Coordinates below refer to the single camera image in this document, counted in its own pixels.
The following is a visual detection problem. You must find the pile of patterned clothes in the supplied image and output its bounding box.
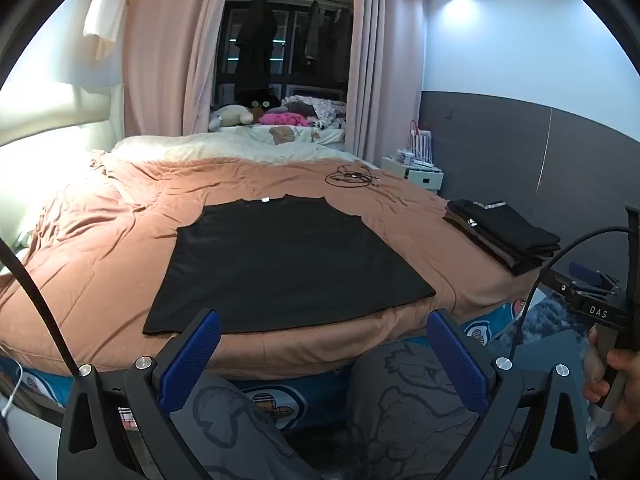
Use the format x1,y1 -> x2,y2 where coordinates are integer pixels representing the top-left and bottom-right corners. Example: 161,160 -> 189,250
282,96 -> 347,131

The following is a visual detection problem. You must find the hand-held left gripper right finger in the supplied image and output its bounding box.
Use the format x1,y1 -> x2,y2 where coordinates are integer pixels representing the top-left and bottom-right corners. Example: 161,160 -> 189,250
426,308 -> 591,480

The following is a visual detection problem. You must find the person's right leg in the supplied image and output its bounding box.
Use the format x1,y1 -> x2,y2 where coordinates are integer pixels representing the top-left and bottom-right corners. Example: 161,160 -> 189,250
345,340 -> 526,480

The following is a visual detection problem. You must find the brown blanket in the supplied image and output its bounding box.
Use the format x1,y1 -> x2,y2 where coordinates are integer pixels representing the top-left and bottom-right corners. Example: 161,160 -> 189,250
0,152 -> 556,381

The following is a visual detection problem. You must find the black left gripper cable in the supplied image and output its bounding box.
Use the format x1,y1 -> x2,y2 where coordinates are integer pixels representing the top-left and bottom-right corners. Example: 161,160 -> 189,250
0,237 -> 81,376

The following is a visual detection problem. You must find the long dark hanging coat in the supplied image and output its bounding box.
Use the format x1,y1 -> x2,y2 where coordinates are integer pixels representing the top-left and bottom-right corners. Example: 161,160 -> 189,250
235,0 -> 278,96

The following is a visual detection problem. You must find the black plush with glasses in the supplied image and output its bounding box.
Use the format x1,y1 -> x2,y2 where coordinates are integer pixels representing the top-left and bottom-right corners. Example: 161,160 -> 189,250
235,89 -> 281,111

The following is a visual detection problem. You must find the cream stuffed toy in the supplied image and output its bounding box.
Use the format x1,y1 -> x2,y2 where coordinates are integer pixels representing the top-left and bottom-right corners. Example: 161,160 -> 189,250
209,104 -> 255,132

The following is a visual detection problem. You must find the striped bag with red handles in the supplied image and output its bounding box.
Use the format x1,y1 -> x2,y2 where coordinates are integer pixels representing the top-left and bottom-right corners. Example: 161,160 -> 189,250
407,120 -> 435,167

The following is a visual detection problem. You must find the black t-shirt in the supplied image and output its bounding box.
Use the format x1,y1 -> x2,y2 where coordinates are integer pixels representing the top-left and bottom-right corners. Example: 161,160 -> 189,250
142,194 -> 437,337

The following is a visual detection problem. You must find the black tangled cable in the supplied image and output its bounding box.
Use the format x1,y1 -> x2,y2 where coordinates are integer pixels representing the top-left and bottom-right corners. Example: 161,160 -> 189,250
325,164 -> 382,190

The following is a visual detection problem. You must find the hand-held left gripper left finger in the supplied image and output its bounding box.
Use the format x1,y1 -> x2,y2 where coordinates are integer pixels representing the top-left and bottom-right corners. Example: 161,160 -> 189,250
57,308 -> 236,480

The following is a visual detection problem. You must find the stack of folded dark clothes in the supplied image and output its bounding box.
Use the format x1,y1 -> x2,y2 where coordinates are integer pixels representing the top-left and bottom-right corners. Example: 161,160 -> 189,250
442,199 -> 562,277

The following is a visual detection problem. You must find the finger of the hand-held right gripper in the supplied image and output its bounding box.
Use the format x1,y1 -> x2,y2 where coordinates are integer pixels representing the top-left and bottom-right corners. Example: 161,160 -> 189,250
570,261 -> 620,297

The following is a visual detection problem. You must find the thin white cable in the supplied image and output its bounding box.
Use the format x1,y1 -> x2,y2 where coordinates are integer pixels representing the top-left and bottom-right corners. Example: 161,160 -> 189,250
1,359 -> 25,417

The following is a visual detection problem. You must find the white headboard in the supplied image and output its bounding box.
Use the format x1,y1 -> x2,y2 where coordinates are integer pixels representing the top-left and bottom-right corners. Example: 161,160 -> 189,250
0,80 -> 125,196

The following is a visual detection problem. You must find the blue cartoon print bed sheet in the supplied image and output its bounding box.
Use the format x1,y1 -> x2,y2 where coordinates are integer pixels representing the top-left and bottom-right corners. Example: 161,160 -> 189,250
0,300 -> 531,436

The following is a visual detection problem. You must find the person's left leg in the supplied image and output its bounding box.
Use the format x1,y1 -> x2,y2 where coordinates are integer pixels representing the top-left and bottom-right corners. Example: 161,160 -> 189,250
170,372 -> 321,480

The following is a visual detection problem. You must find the grey fluffy rug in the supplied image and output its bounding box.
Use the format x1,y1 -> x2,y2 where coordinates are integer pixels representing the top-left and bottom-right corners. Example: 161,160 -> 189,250
520,290 -> 591,346

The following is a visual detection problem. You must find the pale two-drawer nightstand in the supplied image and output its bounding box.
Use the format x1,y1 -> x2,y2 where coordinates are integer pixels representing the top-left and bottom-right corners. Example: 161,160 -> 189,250
381,156 -> 444,196

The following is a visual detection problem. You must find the dark hanging garment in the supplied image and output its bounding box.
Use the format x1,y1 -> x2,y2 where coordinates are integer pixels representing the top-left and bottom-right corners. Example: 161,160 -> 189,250
302,0 -> 326,63
327,7 -> 353,83

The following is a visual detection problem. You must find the person's leg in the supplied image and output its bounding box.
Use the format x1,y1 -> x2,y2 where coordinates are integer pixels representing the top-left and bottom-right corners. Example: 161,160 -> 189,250
345,340 -> 526,480
170,372 -> 321,480

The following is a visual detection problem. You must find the person's right forearm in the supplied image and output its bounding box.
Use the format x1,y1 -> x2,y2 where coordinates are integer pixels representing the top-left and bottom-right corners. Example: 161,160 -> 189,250
590,422 -> 640,480

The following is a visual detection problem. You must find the white hanging cloth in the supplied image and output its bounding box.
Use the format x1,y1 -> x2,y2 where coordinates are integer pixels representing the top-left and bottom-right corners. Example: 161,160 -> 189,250
82,0 -> 131,58

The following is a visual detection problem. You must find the pale bear print bedding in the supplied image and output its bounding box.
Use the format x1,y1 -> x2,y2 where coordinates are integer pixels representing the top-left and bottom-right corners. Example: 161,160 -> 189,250
220,125 -> 346,146

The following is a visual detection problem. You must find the person's right hand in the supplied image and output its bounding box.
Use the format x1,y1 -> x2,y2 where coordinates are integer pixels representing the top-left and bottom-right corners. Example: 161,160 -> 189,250
582,325 -> 640,427

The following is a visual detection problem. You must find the pink cloth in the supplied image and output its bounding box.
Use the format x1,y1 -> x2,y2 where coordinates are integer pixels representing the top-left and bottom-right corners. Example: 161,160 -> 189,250
257,111 -> 308,127

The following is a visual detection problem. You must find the cream duvet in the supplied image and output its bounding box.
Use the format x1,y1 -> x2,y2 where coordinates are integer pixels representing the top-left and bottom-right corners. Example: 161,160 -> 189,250
111,132 -> 376,166

